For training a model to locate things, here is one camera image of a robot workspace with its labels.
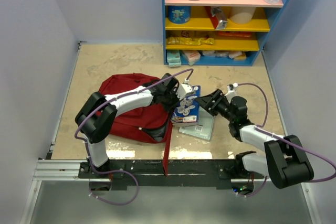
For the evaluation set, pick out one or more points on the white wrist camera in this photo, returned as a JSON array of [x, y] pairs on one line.
[[184, 90], [231, 91]]

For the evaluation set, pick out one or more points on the red student backpack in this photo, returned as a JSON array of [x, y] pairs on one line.
[[149, 124]]

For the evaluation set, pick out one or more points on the blue shelf unit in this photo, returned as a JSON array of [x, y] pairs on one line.
[[200, 25]]

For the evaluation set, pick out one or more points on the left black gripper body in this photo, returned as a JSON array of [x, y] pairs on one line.
[[171, 100]]

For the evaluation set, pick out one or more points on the blue cartoon tin can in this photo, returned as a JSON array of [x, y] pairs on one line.
[[179, 14]]

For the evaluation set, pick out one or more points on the teal tissue box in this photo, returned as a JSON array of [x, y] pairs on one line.
[[173, 58]]

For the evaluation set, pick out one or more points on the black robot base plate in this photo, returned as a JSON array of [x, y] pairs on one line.
[[218, 173]]

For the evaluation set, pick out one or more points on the silver grey laptop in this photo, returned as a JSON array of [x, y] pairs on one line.
[[203, 129]]

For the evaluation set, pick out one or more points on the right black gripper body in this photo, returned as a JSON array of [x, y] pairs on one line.
[[220, 107]]

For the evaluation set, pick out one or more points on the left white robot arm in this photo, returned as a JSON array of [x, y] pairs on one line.
[[134, 106]]

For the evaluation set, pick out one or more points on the blue book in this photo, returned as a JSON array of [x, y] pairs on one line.
[[187, 111]]

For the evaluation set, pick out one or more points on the white orange tissue pack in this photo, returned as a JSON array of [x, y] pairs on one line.
[[191, 56]]

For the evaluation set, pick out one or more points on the white cylindrical container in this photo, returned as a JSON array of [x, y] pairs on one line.
[[241, 15]]

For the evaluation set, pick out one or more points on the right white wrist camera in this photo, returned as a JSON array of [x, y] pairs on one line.
[[231, 91]]

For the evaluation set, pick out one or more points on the aluminium frame rail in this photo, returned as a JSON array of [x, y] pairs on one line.
[[57, 170]]

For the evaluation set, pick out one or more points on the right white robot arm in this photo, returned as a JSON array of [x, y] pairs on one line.
[[283, 162]]

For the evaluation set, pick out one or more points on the yellow snack packet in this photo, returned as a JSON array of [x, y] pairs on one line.
[[190, 41]]

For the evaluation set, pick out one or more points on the yellow sponge pack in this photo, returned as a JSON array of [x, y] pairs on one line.
[[241, 57]]

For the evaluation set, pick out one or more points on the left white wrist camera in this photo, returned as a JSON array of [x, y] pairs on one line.
[[184, 90]]

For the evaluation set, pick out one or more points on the red silver snack bag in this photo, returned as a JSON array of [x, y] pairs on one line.
[[218, 18]]

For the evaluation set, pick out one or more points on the orange flat box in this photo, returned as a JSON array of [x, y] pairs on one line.
[[235, 34]]

